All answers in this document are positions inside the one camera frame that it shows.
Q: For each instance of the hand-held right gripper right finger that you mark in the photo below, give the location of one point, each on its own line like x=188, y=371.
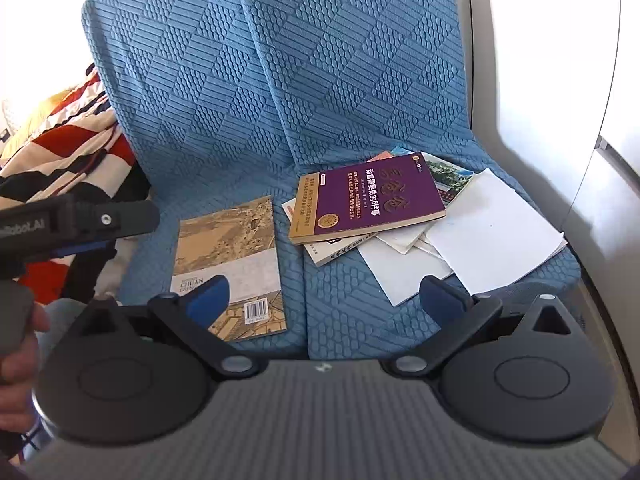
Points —
x=442, y=302

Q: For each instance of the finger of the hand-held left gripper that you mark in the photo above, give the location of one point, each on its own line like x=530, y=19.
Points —
x=80, y=250
x=120, y=217

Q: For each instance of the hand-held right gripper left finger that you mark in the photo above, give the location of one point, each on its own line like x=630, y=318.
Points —
x=207, y=302

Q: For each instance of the beige map cover book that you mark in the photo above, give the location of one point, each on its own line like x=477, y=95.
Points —
x=225, y=240

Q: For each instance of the large white paper sheet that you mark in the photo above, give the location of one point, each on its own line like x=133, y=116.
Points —
x=495, y=230

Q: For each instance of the photo cover booklet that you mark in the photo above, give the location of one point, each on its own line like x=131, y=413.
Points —
x=452, y=180

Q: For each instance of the orange white illustrated book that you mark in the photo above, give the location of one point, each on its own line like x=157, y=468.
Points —
x=325, y=254

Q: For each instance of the purple book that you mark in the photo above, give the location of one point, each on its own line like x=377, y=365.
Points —
x=370, y=195

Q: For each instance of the person's left hand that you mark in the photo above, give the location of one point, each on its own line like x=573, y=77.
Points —
x=17, y=390

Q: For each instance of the person's leg in jeans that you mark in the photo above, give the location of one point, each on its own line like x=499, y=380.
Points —
x=65, y=315

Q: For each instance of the red white black striped blanket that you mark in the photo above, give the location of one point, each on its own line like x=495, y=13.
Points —
x=60, y=130

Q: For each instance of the yellow pillow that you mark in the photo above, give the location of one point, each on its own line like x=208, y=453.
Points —
x=55, y=105

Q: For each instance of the blue textured sofa cover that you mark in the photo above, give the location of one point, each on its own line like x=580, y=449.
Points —
x=250, y=85

